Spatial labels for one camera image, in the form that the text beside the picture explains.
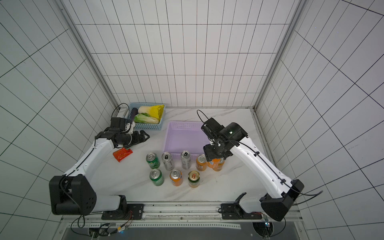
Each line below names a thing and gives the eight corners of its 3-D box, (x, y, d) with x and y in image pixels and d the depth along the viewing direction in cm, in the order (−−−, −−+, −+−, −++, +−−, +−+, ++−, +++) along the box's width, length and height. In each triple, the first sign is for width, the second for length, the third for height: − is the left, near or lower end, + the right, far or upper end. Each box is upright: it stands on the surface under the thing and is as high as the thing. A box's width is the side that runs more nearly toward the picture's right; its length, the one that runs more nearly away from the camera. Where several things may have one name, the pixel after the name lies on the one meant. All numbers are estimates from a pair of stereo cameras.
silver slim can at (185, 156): (181, 169, 88) (180, 159, 78) (182, 160, 92) (181, 150, 81) (190, 169, 88) (190, 159, 78) (190, 160, 92) (190, 150, 81)
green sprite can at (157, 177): (153, 186, 82) (148, 180, 74) (154, 175, 86) (150, 168, 78) (163, 186, 82) (160, 180, 74) (164, 175, 86) (161, 168, 78)
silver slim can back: (164, 170, 88) (161, 161, 77) (166, 162, 91) (162, 151, 81) (173, 170, 88) (171, 161, 77) (174, 162, 91) (172, 151, 81)
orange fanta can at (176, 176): (171, 186, 83) (169, 180, 74) (172, 176, 87) (170, 169, 78) (182, 186, 83) (181, 180, 74) (182, 176, 87) (181, 169, 78)
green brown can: (188, 188, 82) (188, 182, 73) (188, 177, 86) (188, 170, 77) (199, 188, 82) (199, 182, 73) (199, 177, 86) (199, 170, 77)
